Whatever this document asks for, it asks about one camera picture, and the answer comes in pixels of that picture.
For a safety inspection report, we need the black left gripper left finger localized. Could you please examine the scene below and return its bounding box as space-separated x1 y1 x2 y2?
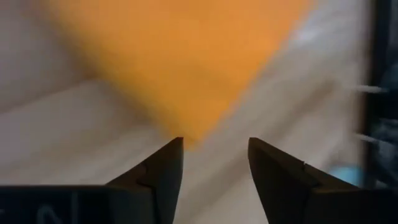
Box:
0 136 184 224

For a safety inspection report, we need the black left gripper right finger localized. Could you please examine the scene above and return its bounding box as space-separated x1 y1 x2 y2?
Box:
248 136 398 224

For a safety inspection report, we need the orange microfiber towel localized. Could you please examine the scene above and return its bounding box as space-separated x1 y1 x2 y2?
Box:
40 0 315 150

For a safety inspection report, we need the blue microfiber towel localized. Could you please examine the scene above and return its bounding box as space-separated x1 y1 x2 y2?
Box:
328 164 364 187

